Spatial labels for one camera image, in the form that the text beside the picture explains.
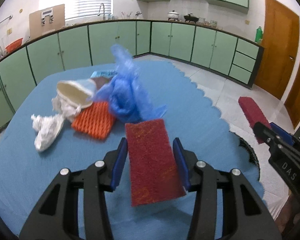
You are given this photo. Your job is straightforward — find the cardboard box on counter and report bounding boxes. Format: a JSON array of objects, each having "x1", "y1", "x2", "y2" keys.
[{"x1": 29, "y1": 4, "x2": 65, "y2": 40}]

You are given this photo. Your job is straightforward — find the blue plastic bag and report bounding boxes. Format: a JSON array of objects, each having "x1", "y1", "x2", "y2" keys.
[{"x1": 91, "y1": 44, "x2": 167, "y2": 124}]

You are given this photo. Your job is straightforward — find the black lined trash bin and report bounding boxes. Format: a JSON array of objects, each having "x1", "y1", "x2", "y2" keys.
[{"x1": 231, "y1": 132, "x2": 261, "y2": 180}]

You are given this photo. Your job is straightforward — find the person right hand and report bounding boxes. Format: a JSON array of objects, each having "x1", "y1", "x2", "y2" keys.
[{"x1": 275, "y1": 194, "x2": 300, "y2": 233}]

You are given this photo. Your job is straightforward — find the red plastic basin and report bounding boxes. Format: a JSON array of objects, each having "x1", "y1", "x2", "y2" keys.
[{"x1": 6, "y1": 38, "x2": 23, "y2": 54}]

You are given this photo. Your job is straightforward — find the green lower kitchen cabinets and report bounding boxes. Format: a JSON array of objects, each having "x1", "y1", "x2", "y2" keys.
[{"x1": 0, "y1": 20, "x2": 264, "y2": 130}]

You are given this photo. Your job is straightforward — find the white cooking pot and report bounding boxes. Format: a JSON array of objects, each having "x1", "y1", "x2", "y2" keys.
[{"x1": 167, "y1": 10, "x2": 179, "y2": 21}]

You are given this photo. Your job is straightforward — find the chrome kitchen faucet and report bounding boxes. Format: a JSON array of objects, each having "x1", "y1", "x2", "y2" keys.
[{"x1": 98, "y1": 3, "x2": 106, "y2": 21}]

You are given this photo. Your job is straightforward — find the white tissue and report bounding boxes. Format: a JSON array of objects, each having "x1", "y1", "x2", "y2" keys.
[{"x1": 51, "y1": 96, "x2": 82, "y2": 123}]

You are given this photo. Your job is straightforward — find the dark red scouring pad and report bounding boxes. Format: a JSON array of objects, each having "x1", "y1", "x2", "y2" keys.
[
  {"x1": 238, "y1": 96, "x2": 271, "y2": 145},
  {"x1": 125, "y1": 119, "x2": 185, "y2": 207}
]

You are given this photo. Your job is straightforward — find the wall towel rail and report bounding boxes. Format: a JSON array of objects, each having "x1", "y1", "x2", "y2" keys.
[{"x1": 0, "y1": 14, "x2": 13, "y2": 24}]

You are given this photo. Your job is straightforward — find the orange foam net sleeve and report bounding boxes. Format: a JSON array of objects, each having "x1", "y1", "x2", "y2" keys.
[{"x1": 71, "y1": 101, "x2": 116, "y2": 140}]

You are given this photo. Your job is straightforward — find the paper cup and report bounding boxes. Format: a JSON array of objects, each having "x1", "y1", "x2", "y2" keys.
[{"x1": 56, "y1": 79, "x2": 97, "y2": 109}]

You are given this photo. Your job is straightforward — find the light blue small box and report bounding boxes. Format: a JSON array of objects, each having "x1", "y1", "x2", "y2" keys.
[{"x1": 90, "y1": 70, "x2": 117, "y2": 79}]

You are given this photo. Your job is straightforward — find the green thermos bottle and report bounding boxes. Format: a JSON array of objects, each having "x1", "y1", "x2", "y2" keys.
[{"x1": 255, "y1": 26, "x2": 263, "y2": 44}]

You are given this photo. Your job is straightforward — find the black wok pan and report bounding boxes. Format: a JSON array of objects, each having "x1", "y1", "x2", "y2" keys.
[{"x1": 184, "y1": 14, "x2": 199, "y2": 23}]

